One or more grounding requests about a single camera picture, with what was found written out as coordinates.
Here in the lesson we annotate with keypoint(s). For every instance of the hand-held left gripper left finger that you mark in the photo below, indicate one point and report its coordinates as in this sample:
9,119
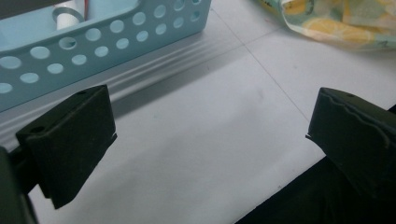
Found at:
71,140

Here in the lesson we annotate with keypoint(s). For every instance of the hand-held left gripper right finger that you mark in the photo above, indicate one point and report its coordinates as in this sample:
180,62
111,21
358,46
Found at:
358,137

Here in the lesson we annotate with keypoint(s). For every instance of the light blue perforated plastic basket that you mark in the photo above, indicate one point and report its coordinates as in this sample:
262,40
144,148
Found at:
102,40

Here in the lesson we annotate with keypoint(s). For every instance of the lemon print cloth bag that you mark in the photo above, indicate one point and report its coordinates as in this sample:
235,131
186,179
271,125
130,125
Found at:
336,21

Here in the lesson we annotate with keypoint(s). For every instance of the white red-striped tube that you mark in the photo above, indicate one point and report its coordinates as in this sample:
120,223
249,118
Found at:
81,7

